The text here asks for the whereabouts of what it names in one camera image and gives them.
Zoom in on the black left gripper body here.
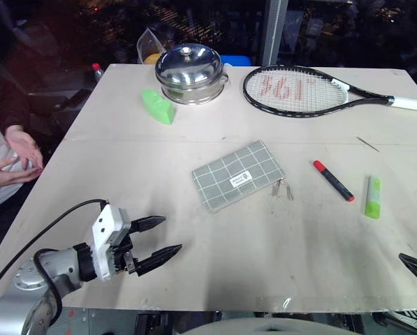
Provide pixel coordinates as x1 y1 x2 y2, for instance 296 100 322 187
110 219 142 277

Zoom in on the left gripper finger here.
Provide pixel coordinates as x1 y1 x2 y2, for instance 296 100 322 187
129 215 168 235
136 244 184 278

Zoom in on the green highlighter pen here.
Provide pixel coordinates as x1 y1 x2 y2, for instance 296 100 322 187
364 175 383 220

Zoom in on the grey checked fabric pouch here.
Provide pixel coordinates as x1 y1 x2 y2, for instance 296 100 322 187
191 139 285 214

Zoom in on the red and black marker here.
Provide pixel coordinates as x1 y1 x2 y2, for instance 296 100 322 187
312 160 356 203

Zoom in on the person's right hand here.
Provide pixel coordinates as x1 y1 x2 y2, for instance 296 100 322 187
0 156 44 189

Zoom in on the person's left hand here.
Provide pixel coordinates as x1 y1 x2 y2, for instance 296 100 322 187
4 124 45 171

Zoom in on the black white striped sneaker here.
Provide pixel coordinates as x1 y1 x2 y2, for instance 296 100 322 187
391 308 417 329

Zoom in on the green plastic wedge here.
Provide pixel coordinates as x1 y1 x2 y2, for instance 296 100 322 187
140 89 177 124

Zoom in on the thin metal needle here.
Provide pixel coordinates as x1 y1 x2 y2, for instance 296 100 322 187
356 136 381 153

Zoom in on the stainless steel pot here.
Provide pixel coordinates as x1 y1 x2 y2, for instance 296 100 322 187
159 73 230 105

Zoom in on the red capped plastic bottle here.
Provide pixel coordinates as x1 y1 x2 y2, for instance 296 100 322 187
90 62 105 84

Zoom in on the domed steel pot lid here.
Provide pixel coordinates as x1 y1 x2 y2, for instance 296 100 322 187
154 42 225 90

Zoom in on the black and white tennis racket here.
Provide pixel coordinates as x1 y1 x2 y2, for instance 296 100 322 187
242 64 417 119

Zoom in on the clear plastic container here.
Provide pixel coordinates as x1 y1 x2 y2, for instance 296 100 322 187
136 27 168 66

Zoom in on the blue plastic object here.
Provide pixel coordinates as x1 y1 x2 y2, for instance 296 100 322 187
219 54 253 68

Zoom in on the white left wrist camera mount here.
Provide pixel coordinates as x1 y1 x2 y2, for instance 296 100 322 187
91 204 131 283

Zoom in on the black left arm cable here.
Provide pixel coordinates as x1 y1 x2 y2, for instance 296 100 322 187
0 198 110 324

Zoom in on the grey metal post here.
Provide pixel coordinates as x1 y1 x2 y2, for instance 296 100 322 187
260 0 290 67

